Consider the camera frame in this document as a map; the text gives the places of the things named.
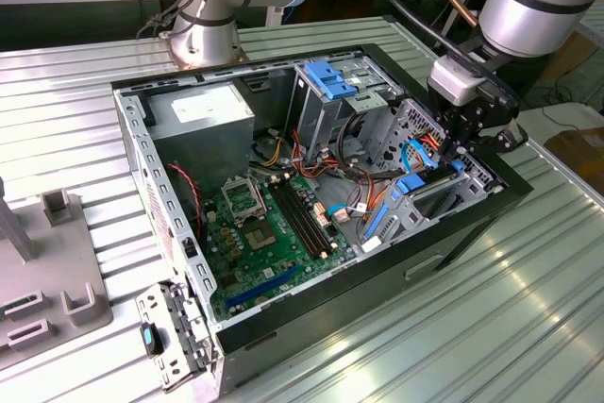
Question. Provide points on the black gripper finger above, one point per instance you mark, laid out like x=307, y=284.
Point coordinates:
x=507, y=141
x=455, y=147

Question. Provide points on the hard disk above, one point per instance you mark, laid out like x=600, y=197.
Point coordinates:
x=408, y=183

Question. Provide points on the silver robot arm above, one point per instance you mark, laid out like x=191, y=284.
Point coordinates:
x=203, y=39

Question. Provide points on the grey metal disk bay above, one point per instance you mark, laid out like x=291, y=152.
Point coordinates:
x=410, y=221

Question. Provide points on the brown cardboard box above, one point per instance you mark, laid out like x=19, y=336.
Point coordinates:
x=582, y=150

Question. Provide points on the white paper label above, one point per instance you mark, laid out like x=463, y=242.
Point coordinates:
x=371, y=245

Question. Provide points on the grey metal drive cage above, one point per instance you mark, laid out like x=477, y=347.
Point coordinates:
x=321, y=129

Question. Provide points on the blue plastic drive latch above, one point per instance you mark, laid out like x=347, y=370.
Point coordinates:
x=325, y=75

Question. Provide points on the black RAM slot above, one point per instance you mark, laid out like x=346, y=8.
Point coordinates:
x=314, y=211
x=299, y=219
x=309, y=213
x=304, y=216

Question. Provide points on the black open PC case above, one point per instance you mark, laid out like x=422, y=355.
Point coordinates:
x=340, y=290

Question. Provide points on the metal locking lever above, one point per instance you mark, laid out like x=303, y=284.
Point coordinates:
x=263, y=199

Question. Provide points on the green motherboard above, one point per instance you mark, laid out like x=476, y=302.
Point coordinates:
x=288, y=256

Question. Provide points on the blue expansion slot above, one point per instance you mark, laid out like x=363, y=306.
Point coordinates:
x=262, y=287

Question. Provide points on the silver coin battery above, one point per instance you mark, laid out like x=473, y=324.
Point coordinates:
x=260, y=300

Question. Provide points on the grey power supply unit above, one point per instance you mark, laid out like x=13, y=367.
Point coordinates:
x=203, y=148

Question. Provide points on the grey parts rack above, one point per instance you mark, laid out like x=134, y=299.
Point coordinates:
x=47, y=261

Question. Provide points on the green RAM stick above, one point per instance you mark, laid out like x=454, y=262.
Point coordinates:
x=14, y=307

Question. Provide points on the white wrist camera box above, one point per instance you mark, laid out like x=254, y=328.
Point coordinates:
x=455, y=82

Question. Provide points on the brown arm base plate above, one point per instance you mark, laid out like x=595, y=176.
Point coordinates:
x=166, y=51

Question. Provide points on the grey metal card bracket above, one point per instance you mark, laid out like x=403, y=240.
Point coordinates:
x=153, y=306

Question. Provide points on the black blue bracket latch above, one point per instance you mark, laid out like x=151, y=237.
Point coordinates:
x=151, y=339

